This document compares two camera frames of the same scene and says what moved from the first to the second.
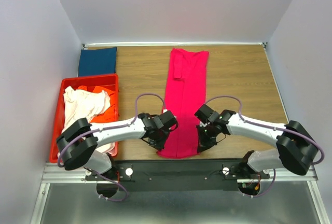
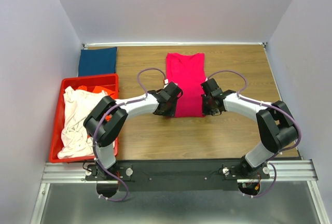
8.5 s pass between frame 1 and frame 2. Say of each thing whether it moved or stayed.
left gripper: moved
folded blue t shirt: stayed
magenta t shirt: moved
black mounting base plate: stayed
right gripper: moved
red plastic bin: stayed
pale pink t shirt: stayed
